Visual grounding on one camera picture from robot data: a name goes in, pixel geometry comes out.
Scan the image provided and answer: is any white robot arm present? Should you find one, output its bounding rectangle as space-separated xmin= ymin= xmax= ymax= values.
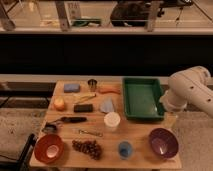
xmin=159 ymin=66 xmax=213 ymax=118

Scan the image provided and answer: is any small metal cup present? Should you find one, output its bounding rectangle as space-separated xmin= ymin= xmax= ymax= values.
xmin=87 ymin=79 xmax=97 ymax=92

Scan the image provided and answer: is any white paper cup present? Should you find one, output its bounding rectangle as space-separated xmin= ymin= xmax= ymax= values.
xmin=104 ymin=112 xmax=120 ymax=131

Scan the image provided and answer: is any blue plastic cup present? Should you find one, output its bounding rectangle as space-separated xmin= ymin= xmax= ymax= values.
xmin=118 ymin=141 xmax=133 ymax=160

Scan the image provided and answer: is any yellow banana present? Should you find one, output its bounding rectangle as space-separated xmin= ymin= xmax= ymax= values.
xmin=74 ymin=93 xmax=96 ymax=104

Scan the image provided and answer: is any black rectangular block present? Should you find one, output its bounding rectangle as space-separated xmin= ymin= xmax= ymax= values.
xmin=74 ymin=104 xmax=93 ymax=113

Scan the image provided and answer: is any green plastic tray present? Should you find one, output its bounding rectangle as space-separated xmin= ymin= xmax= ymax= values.
xmin=122 ymin=78 xmax=165 ymax=121

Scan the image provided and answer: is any blue sponge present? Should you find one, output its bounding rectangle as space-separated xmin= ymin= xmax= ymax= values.
xmin=64 ymin=83 xmax=80 ymax=93

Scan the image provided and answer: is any orange fruit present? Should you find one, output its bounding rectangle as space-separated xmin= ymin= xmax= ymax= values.
xmin=53 ymin=98 xmax=66 ymax=111

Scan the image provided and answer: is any metal key tool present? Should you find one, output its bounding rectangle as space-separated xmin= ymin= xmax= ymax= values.
xmin=76 ymin=129 xmax=103 ymax=137

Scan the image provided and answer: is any bunch of dark grapes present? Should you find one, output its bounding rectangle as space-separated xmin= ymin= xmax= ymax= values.
xmin=72 ymin=140 xmax=102 ymax=160

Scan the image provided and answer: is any purple bowl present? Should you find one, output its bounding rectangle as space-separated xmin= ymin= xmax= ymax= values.
xmin=148 ymin=128 xmax=179 ymax=159

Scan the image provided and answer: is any orange bowl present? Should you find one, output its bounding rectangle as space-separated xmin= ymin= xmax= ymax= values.
xmin=34 ymin=134 xmax=64 ymax=164

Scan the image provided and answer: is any black handled tool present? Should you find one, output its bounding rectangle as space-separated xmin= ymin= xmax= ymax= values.
xmin=53 ymin=117 xmax=87 ymax=123

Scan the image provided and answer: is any black chair frame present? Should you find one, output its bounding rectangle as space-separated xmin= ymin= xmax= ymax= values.
xmin=0 ymin=134 xmax=36 ymax=171

